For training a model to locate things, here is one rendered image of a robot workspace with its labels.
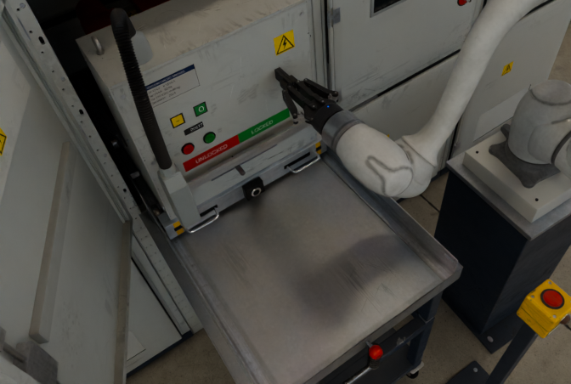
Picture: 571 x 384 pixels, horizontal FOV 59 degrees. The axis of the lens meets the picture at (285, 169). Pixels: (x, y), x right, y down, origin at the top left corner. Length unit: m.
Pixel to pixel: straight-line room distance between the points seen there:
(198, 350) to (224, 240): 0.89
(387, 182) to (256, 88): 0.44
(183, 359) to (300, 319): 1.03
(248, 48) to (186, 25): 0.15
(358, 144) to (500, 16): 0.35
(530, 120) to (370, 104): 0.57
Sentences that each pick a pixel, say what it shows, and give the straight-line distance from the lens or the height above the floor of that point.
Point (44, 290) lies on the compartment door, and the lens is 1.02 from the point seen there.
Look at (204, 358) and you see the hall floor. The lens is 2.21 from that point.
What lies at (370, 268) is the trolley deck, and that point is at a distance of 1.34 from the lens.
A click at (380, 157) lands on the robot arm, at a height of 1.28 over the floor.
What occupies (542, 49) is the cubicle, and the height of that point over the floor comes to 0.54.
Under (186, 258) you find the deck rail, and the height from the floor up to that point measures 0.85.
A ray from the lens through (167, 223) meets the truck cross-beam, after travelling 1.40.
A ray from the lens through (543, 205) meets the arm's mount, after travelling 1.58.
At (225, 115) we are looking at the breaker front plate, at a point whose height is 1.18.
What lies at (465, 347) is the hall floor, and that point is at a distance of 2.21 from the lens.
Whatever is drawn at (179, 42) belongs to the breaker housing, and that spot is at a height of 1.39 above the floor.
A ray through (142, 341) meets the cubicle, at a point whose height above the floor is 0.22.
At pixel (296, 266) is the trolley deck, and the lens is 1.35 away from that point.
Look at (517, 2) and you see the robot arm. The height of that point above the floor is 1.48.
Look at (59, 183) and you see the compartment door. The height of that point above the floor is 1.24.
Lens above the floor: 2.02
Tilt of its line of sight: 49 degrees down
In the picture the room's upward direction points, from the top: 9 degrees counter-clockwise
